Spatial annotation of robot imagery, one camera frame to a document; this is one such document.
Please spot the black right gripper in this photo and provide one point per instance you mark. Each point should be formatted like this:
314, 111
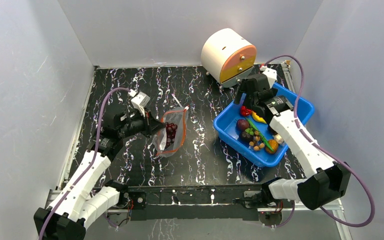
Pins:
251, 91

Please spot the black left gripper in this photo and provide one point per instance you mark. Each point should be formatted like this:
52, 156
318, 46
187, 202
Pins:
151, 126

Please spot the red strawberry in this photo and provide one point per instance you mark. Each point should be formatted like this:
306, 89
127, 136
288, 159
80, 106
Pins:
245, 112

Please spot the dark purple grape bunch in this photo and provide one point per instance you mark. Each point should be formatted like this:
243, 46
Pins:
171, 131

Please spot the clear zip top bag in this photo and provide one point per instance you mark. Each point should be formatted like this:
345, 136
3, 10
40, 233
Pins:
178, 116

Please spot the yellow banana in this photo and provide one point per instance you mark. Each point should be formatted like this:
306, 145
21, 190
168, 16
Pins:
258, 118

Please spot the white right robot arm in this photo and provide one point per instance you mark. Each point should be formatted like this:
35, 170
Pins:
326, 179

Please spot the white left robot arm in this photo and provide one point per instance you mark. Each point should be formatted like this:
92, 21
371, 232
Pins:
73, 211

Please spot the purple mangosteen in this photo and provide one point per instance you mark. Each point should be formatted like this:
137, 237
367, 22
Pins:
242, 125

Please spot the blue plastic bin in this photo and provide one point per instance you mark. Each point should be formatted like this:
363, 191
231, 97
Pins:
225, 125

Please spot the black white marker pen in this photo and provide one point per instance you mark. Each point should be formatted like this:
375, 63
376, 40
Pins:
177, 101

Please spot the dark mangosteen green leaves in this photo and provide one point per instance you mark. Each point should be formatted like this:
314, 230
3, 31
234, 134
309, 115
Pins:
247, 135

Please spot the white round drawer cabinet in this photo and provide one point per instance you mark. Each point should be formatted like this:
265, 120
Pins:
228, 57

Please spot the white garlic bulb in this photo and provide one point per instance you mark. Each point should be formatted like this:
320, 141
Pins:
278, 139

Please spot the orange brown fruit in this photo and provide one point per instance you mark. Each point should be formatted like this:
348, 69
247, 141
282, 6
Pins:
271, 146

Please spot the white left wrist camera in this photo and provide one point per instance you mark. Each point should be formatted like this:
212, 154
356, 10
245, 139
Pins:
139, 100

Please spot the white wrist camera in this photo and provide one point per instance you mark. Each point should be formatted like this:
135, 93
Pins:
139, 100
270, 73

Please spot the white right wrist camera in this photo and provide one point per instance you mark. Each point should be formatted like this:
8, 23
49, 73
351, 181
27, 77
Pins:
270, 73

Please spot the aluminium frame rail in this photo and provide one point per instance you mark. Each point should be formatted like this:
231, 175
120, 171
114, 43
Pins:
198, 202

